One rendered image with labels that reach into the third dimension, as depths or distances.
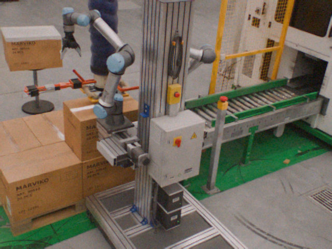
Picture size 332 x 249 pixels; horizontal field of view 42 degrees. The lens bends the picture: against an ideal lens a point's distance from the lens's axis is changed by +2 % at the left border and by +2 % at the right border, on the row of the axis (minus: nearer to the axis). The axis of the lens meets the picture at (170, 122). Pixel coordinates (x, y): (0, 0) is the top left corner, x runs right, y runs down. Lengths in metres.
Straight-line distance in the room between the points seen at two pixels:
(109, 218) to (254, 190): 1.62
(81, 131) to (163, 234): 1.07
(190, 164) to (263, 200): 1.45
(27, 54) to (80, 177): 2.02
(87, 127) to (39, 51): 1.96
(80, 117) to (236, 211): 1.73
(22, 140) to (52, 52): 1.60
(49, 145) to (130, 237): 1.15
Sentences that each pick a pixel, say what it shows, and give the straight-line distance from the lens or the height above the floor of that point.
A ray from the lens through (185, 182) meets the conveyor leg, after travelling 4.34.
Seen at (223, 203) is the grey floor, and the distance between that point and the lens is 4.24.
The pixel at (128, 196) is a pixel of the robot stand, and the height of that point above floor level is 0.21.
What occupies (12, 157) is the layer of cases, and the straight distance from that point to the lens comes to 3.86.
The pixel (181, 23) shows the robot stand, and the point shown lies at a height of 1.89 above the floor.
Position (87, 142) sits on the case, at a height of 0.72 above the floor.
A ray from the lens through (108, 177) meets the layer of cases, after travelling 3.94.
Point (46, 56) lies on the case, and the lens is 5.36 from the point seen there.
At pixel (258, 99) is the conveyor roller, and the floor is 0.55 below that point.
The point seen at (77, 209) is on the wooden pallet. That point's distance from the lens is 3.99.
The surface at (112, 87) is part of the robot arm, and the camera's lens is 2.96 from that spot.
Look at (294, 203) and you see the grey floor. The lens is 4.47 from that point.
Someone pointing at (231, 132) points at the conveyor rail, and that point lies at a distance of 4.39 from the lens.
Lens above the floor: 2.64
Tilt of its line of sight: 29 degrees down
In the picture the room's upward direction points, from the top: 5 degrees clockwise
